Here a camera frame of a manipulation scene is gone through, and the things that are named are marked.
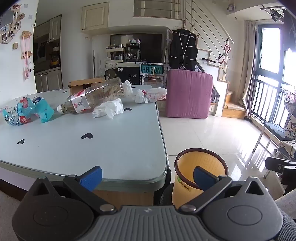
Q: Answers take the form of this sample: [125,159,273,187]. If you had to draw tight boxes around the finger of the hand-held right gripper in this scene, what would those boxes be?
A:
[265,157,296,173]

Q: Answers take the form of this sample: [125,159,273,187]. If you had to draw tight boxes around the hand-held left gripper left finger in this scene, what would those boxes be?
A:
[25,166,117,215]

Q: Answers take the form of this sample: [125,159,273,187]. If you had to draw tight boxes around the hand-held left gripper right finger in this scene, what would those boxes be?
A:
[179,166,271,214]

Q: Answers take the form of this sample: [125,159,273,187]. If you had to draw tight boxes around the yellow waste bin brown rim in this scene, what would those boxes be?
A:
[171,148,229,209]

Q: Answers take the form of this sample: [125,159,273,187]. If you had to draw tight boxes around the white tissue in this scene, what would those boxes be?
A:
[92,98,124,119]
[121,80,133,98]

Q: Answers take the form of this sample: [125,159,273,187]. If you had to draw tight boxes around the clear plastic bottle red label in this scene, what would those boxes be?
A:
[57,77,125,115]

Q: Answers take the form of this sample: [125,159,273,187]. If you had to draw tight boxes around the blue snack wrapper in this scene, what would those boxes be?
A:
[2,97,55,127]

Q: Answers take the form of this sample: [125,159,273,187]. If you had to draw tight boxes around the brown cardboard box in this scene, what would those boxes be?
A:
[69,77,107,95]

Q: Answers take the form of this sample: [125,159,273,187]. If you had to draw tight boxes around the white plastic bag red print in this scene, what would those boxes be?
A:
[135,87,167,104]

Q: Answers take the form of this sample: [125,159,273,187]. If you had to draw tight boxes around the patterned blanket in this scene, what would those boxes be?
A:
[277,139,296,160]

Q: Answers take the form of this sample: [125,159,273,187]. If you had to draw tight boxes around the grey fabric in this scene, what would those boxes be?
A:
[274,189,296,241]

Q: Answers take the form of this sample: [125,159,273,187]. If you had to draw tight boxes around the white bench dark cushion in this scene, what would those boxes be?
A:
[253,120,289,179]

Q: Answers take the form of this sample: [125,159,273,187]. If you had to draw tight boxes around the cartoon print bag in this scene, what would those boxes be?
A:
[283,115,296,140]

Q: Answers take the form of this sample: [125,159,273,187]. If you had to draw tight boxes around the black balcony railing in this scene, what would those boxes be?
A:
[251,74,289,127]

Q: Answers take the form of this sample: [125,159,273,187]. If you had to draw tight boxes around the wooden staircase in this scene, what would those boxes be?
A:
[201,49,247,120]

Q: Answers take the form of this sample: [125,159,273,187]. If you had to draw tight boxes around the pink folded mattress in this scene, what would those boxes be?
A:
[166,69,213,119]

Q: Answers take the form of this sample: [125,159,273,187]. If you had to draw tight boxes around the beige curtain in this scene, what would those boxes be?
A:
[240,21,258,108]

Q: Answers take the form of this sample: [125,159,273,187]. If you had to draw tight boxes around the white patterned display cabinet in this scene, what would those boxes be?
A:
[140,74,167,89]

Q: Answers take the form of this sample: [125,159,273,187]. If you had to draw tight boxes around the black chalkboard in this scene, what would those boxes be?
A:
[117,66,141,86]

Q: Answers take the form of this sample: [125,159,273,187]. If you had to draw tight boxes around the teal lettered sign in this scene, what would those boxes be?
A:
[140,64,164,75]

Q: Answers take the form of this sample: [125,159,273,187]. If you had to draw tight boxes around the red hooks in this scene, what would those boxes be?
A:
[218,45,232,65]

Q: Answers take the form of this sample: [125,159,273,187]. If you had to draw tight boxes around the white shelf rack with bottles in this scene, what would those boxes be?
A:
[105,47,126,62]

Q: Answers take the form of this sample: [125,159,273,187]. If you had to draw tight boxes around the kitchen cabinets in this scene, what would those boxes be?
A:
[33,14,63,93]

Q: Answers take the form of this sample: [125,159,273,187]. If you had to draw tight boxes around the black vest white trim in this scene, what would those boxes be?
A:
[169,29,199,70]

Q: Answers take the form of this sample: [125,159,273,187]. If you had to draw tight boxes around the hanging dark clothes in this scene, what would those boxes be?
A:
[261,6,296,52]

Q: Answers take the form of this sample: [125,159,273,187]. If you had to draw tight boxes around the metal stair railing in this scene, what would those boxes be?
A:
[183,0,234,78]

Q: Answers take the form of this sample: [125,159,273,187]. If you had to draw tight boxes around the wire basket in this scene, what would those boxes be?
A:
[283,85,296,116]

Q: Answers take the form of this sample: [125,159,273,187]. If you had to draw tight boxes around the pink wall hanging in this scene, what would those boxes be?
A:
[21,31,35,80]

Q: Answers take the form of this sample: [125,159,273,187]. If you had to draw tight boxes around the cream wall cabinet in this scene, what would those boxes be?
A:
[81,2,110,33]

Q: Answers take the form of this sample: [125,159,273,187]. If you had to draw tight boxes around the wall photo collage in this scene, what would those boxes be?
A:
[0,5,26,45]

